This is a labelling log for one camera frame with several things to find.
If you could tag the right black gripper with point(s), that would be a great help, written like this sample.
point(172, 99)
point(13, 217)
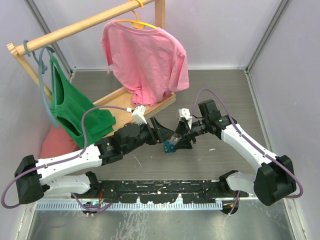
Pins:
point(184, 142)

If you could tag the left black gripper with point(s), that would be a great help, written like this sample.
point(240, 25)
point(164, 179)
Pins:
point(158, 134)

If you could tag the teal pill box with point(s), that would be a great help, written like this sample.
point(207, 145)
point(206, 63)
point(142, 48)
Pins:
point(168, 147)

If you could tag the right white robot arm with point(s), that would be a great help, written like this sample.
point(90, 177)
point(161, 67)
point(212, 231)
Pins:
point(273, 177)

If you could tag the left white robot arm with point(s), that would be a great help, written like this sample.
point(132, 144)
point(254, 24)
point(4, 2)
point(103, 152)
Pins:
point(34, 175)

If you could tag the pink t-shirt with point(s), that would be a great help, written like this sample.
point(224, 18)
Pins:
point(151, 64)

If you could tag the green tank top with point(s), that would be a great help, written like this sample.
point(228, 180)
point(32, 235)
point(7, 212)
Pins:
point(70, 107)

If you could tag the red folded cloth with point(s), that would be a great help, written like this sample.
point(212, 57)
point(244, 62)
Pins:
point(56, 143)

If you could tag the yellow plastic hanger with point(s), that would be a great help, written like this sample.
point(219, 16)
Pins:
point(136, 23)

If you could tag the grey-blue plastic hanger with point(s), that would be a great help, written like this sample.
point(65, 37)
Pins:
point(42, 68)

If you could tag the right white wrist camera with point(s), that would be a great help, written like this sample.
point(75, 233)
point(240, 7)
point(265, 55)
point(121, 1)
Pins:
point(185, 116)

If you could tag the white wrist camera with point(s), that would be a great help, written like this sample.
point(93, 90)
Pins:
point(138, 115)
point(185, 116)

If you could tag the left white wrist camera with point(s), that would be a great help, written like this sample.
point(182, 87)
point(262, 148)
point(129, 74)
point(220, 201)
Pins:
point(138, 115)

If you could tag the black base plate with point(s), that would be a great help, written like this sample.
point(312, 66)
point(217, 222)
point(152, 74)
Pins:
point(158, 191)

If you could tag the white slotted cable duct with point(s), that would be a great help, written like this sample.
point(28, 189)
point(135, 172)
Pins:
point(150, 206)

